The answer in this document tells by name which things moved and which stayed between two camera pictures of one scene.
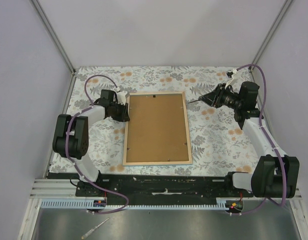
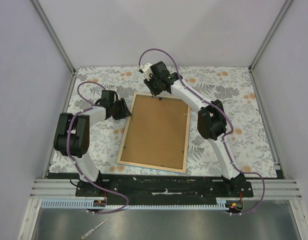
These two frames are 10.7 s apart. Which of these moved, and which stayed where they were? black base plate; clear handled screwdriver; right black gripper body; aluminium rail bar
Moved: right black gripper body
Stayed: aluminium rail bar; clear handled screwdriver; black base plate
